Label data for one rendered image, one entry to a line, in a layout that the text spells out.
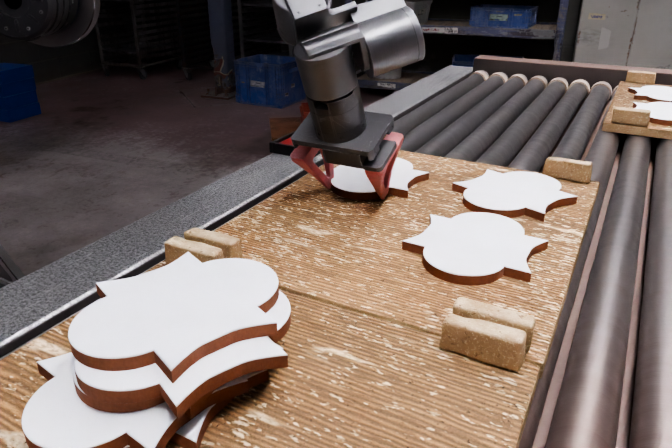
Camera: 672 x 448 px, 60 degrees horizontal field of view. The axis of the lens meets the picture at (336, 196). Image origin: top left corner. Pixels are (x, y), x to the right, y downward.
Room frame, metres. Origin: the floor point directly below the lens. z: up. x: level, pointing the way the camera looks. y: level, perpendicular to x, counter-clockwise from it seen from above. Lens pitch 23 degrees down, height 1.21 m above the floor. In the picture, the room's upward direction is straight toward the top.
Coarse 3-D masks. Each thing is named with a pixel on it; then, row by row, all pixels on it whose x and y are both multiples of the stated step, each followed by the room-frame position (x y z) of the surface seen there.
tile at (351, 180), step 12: (336, 168) 0.72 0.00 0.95; (348, 168) 0.72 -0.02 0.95; (396, 168) 0.72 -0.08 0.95; (408, 168) 0.72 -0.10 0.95; (336, 180) 0.67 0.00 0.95; (348, 180) 0.67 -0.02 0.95; (360, 180) 0.67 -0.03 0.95; (396, 180) 0.67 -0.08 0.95; (408, 180) 0.67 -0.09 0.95; (420, 180) 0.69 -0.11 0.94; (336, 192) 0.65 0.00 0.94; (348, 192) 0.64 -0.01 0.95; (360, 192) 0.63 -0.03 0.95; (372, 192) 0.63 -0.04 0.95; (396, 192) 0.65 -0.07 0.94
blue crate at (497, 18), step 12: (480, 12) 5.04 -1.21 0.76; (492, 12) 5.00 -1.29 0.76; (504, 12) 4.95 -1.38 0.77; (516, 12) 4.90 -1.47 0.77; (528, 12) 4.86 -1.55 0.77; (480, 24) 5.04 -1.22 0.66; (492, 24) 4.99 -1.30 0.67; (504, 24) 4.94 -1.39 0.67; (516, 24) 4.90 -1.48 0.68; (528, 24) 4.86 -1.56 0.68
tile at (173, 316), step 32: (192, 256) 0.40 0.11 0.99; (96, 288) 0.36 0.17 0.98; (128, 288) 0.35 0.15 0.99; (160, 288) 0.35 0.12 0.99; (192, 288) 0.35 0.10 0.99; (224, 288) 0.35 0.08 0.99; (256, 288) 0.35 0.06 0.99; (96, 320) 0.31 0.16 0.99; (128, 320) 0.31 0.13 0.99; (160, 320) 0.31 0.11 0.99; (192, 320) 0.31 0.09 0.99; (224, 320) 0.31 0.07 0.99; (256, 320) 0.31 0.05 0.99; (96, 352) 0.28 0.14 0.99; (128, 352) 0.28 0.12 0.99; (160, 352) 0.28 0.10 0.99; (192, 352) 0.28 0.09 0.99
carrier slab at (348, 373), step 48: (48, 336) 0.37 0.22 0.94; (288, 336) 0.37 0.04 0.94; (336, 336) 0.37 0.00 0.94; (384, 336) 0.37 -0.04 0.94; (432, 336) 0.37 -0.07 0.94; (0, 384) 0.32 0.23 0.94; (288, 384) 0.32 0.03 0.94; (336, 384) 0.32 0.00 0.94; (384, 384) 0.32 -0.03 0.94; (432, 384) 0.32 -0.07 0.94; (480, 384) 0.32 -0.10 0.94; (528, 384) 0.32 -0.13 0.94; (0, 432) 0.27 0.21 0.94; (240, 432) 0.27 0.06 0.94; (288, 432) 0.27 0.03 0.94; (336, 432) 0.27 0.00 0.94; (384, 432) 0.27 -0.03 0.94; (432, 432) 0.27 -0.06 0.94; (480, 432) 0.27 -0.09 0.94
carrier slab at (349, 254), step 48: (288, 192) 0.66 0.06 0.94; (432, 192) 0.66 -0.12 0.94; (576, 192) 0.66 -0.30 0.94; (240, 240) 0.53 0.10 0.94; (288, 240) 0.53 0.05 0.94; (336, 240) 0.53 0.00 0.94; (384, 240) 0.53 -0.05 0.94; (576, 240) 0.53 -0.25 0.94; (288, 288) 0.44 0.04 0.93; (336, 288) 0.44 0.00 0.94; (384, 288) 0.44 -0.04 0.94; (432, 288) 0.44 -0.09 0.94; (480, 288) 0.44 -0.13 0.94; (528, 288) 0.44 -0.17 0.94
